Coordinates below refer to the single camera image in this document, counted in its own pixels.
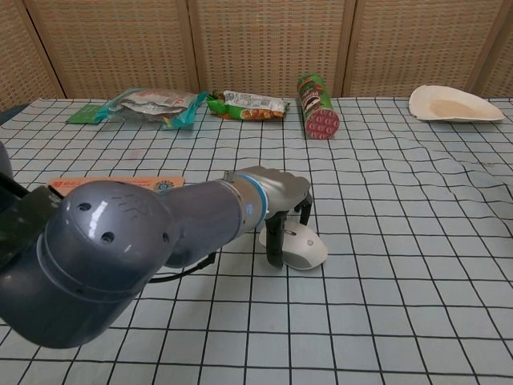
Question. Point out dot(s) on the woven rattan folding screen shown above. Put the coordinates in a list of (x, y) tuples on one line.
[(256, 44)]

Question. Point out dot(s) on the white computer mouse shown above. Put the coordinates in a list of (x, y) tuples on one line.
[(300, 248)]

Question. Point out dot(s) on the green orange snack packet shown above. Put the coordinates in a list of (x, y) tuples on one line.
[(248, 106)]

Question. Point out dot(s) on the green chips can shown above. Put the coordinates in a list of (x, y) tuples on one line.
[(316, 108)]

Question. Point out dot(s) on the white paper plate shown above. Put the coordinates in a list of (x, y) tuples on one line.
[(453, 106)]

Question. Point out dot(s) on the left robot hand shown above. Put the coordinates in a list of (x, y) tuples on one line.
[(280, 192)]

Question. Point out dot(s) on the blue grid tablecloth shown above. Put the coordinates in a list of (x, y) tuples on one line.
[(360, 280)]

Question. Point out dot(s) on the cartoon face mouse pad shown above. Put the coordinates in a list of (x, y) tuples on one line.
[(120, 181)]

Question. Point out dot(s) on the small green packet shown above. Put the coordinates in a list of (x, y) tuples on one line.
[(83, 114)]

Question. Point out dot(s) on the teal silver snack bag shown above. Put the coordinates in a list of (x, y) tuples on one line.
[(156, 106)]

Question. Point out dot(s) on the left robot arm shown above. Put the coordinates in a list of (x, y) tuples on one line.
[(120, 252)]

